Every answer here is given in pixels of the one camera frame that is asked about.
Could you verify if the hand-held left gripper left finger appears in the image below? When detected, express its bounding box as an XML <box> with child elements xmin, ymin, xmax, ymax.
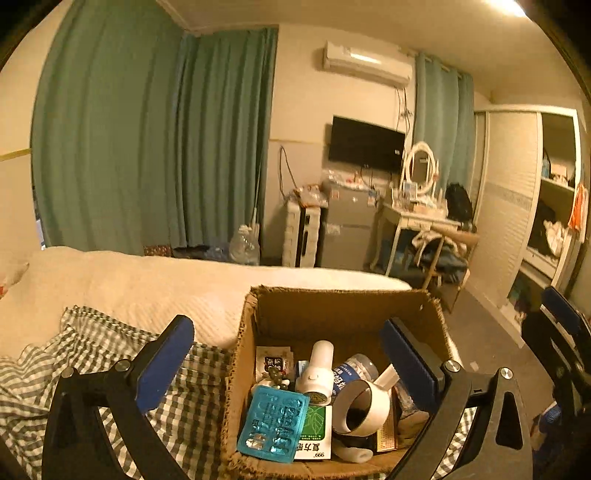
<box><xmin>41</xmin><ymin>315</ymin><xmax>195</xmax><ymax>480</ymax></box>

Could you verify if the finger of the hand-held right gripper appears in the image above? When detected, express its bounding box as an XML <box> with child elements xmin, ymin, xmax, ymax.
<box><xmin>523</xmin><ymin>285</ymin><xmax>591</xmax><ymax>365</ymax></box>

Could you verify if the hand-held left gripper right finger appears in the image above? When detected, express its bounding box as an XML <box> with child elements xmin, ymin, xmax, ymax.
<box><xmin>381</xmin><ymin>316</ymin><xmax>534</xmax><ymax>480</ymax></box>

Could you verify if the white tape roll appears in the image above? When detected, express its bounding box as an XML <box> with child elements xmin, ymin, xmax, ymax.
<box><xmin>331</xmin><ymin>362</ymin><xmax>400</xmax><ymax>437</ymax></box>

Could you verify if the clear plastic bottle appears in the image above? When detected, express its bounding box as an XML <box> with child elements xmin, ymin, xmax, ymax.
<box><xmin>330</xmin><ymin>353</ymin><xmax>380</xmax><ymax>393</ymax></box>

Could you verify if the brown cardboard box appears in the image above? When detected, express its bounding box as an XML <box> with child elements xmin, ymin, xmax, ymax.
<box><xmin>221</xmin><ymin>285</ymin><xmax>455</xmax><ymax>480</ymax></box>

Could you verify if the white cylindrical device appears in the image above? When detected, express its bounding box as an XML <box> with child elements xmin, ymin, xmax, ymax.
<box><xmin>295</xmin><ymin>340</ymin><xmax>335</xmax><ymax>404</ymax></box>

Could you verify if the brown white sachet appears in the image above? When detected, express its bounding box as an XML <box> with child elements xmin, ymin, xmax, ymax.
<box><xmin>255</xmin><ymin>345</ymin><xmax>296</xmax><ymax>384</ymax></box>

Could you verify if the green white medicine box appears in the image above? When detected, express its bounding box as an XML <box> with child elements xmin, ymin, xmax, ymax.
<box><xmin>293</xmin><ymin>404</ymin><xmax>334</xmax><ymax>462</ymax></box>

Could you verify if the blue blister pack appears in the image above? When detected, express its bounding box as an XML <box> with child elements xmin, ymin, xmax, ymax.
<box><xmin>236</xmin><ymin>385</ymin><xmax>310</xmax><ymax>463</ymax></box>

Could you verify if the grey white checked cloth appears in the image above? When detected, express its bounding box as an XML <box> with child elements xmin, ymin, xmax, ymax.
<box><xmin>0</xmin><ymin>305</ymin><xmax>481</xmax><ymax>480</ymax></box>

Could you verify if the orange garment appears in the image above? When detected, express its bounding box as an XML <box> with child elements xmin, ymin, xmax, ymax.
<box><xmin>567</xmin><ymin>182</ymin><xmax>589</xmax><ymax>232</ymax></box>

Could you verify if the white wardrobe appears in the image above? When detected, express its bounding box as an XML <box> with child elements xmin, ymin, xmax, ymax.
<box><xmin>471</xmin><ymin>105</ymin><xmax>583</xmax><ymax>333</ymax></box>

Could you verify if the wooden chair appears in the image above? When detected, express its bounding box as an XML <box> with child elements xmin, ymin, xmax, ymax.
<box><xmin>411</xmin><ymin>228</ymin><xmax>481</xmax><ymax>315</ymax></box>

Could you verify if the large clear water bottle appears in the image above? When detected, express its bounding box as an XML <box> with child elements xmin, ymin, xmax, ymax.
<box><xmin>228</xmin><ymin>224</ymin><xmax>262</xmax><ymax>266</ymax></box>

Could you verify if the grey small fridge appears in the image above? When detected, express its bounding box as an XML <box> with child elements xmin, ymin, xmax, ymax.
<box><xmin>318</xmin><ymin>180</ymin><xmax>382</xmax><ymax>271</ymax></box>

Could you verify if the black bag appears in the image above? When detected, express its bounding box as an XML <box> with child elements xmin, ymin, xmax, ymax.
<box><xmin>444</xmin><ymin>182</ymin><xmax>474</xmax><ymax>222</ymax></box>

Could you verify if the white dressing table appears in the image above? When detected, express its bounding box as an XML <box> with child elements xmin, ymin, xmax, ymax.
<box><xmin>372</xmin><ymin>194</ymin><xmax>462</xmax><ymax>278</ymax></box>

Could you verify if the white ribbed suitcase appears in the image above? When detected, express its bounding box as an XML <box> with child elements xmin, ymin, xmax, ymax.
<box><xmin>281</xmin><ymin>200</ymin><xmax>323</xmax><ymax>268</ymax></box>

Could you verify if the white round mirror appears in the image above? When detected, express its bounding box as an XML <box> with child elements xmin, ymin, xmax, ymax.
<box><xmin>401</xmin><ymin>141</ymin><xmax>441</xmax><ymax>197</ymax></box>

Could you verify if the wide green curtain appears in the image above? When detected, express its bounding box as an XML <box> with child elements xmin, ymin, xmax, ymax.
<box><xmin>30</xmin><ymin>0</ymin><xmax>280</xmax><ymax>259</ymax></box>

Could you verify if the white air conditioner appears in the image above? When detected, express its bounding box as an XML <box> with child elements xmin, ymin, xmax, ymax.
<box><xmin>322</xmin><ymin>41</ymin><xmax>414</xmax><ymax>86</ymax></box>

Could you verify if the black wall television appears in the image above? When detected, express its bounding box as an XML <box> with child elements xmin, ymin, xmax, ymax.
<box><xmin>329</xmin><ymin>115</ymin><xmax>407</xmax><ymax>172</ymax></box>

